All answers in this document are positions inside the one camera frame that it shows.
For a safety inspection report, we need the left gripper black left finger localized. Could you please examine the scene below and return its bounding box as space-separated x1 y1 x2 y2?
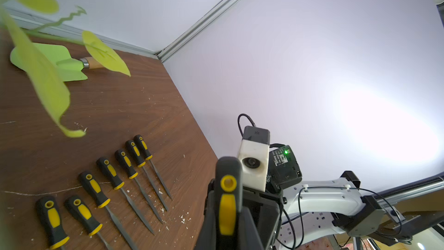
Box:
194 179 217 250

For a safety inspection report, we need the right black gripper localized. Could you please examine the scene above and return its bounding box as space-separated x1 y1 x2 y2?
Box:
243 144 302 250

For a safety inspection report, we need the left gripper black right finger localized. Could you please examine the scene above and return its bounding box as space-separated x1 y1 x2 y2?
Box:
237 208 264 250

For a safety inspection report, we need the yellow black needle file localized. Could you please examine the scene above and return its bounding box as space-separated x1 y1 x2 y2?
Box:
35 195 69 250

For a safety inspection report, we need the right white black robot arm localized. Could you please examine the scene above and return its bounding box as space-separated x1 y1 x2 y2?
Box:
238 141 413 250

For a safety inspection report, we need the green trowel wooden handle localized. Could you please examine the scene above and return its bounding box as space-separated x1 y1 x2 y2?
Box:
9 42 105 83

